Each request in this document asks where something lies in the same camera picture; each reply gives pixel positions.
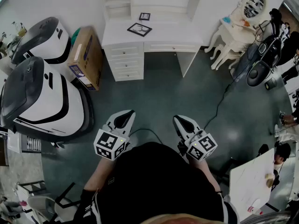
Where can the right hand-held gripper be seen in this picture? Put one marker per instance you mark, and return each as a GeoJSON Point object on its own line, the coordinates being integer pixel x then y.
{"type": "Point", "coordinates": [201, 146]}

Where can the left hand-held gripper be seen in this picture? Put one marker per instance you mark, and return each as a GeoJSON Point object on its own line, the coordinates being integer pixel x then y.
{"type": "Point", "coordinates": [107, 143]}

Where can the deer picture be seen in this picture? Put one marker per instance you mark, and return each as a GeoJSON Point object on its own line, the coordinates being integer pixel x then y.
{"type": "Point", "coordinates": [140, 29]}

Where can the person's left forearm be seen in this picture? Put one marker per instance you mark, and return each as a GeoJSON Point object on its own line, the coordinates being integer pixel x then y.
{"type": "Point", "coordinates": [100, 171]}

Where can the person's right forearm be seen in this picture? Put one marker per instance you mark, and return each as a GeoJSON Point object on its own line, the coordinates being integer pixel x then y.
{"type": "Point", "coordinates": [205, 171]}

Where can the white desk with drawers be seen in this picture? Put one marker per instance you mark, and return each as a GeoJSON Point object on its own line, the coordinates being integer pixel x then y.
{"type": "Point", "coordinates": [177, 31]}

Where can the person's black clothing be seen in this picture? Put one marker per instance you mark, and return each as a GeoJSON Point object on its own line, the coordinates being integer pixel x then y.
{"type": "Point", "coordinates": [158, 183]}

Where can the brown cardboard box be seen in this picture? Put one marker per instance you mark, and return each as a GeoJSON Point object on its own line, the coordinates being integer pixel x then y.
{"type": "Point", "coordinates": [84, 55]}

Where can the white and black mobile robot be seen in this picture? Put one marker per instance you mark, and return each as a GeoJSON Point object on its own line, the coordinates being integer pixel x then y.
{"type": "Point", "coordinates": [46, 41]}
{"type": "Point", "coordinates": [46, 97]}

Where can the black wheeled machine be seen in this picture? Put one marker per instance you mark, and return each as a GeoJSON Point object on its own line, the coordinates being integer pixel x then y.
{"type": "Point", "coordinates": [257, 73]}

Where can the black slatted grille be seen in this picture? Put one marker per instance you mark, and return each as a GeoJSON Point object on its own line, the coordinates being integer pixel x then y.
{"type": "Point", "coordinates": [31, 143]}

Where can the blue grey cloth bundle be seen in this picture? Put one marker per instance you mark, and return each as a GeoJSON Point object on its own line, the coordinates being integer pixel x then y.
{"type": "Point", "coordinates": [247, 55]}

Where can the small black box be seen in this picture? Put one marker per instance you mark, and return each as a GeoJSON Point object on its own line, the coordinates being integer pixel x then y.
{"type": "Point", "coordinates": [271, 83]}

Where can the green round object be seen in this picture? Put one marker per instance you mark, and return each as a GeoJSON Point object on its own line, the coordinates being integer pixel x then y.
{"type": "Point", "coordinates": [75, 37]}

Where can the white bottle with red label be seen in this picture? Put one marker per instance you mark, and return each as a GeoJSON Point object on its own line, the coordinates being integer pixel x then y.
{"type": "Point", "coordinates": [254, 207]}

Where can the white chair with black legs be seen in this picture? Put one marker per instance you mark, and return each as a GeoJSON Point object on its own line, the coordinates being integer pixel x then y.
{"type": "Point", "coordinates": [42, 204]}

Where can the small teal object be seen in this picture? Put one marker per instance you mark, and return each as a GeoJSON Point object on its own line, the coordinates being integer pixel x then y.
{"type": "Point", "coordinates": [226, 20]}

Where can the small orange object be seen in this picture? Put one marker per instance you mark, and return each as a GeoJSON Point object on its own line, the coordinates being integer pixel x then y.
{"type": "Point", "coordinates": [245, 23]}

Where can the oval white vanity mirror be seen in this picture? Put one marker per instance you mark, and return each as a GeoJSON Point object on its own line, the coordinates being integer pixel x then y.
{"type": "Point", "coordinates": [253, 4]}

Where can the small black branch picture frame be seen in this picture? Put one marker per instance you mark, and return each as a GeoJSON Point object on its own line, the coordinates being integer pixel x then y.
{"type": "Point", "coordinates": [144, 16]}

